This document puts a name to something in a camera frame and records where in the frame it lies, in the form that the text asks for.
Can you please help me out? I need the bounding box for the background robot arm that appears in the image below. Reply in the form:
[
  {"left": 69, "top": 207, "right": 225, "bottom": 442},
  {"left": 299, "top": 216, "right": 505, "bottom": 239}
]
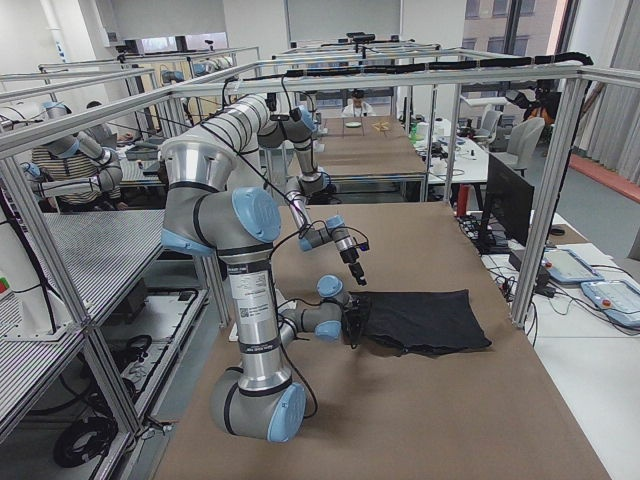
[{"left": 21, "top": 132, "right": 122, "bottom": 204}]

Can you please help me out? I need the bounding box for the red cylindrical tube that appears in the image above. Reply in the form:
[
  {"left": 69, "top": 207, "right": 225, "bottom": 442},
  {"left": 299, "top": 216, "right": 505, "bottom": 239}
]
[{"left": 456, "top": 184, "right": 471, "bottom": 218}]

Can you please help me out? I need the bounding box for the black printed t-shirt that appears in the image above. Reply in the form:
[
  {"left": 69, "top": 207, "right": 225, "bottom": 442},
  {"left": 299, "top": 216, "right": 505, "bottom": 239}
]
[{"left": 352, "top": 290, "right": 492, "bottom": 356}]

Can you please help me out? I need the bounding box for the seated person in white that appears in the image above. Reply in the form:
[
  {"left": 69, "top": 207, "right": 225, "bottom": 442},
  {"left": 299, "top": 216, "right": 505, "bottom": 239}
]
[{"left": 341, "top": 89, "right": 375, "bottom": 117}]

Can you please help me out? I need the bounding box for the grey office chair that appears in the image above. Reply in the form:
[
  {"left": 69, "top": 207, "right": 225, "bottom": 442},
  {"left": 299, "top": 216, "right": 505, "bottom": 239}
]
[{"left": 503, "top": 117, "right": 545, "bottom": 176}]

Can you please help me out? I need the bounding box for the grey striped work table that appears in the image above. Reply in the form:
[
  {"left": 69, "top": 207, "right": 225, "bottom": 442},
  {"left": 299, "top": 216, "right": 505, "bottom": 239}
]
[{"left": 1, "top": 210, "right": 164, "bottom": 438}]

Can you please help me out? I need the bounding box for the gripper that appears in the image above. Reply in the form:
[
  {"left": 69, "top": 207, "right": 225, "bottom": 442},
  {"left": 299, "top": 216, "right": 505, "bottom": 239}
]
[
  {"left": 334, "top": 237, "right": 367, "bottom": 286},
  {"left": 342, "top": 299, "right": 368, "bottom": 348}
]

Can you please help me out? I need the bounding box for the person in striped shirt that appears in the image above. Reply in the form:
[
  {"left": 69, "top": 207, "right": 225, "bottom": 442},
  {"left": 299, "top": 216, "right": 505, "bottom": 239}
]
[{"left": 31, "top": 146, "right": 121, "bottom": 206}]

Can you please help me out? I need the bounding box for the black monitor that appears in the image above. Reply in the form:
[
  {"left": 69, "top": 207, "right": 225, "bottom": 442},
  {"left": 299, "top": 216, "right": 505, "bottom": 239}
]
[{"left": 476, "top": 154, "right": 535, "bottom": 254}]

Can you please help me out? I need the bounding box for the teach pendant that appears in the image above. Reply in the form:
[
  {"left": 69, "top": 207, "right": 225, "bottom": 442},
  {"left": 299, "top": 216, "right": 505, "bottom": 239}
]
[
  {"left": 541, "top": 248, "right": 604, "bottom": 285},
  {"left": 580, "top": 280, "right": 639, "bottom": 329}
]

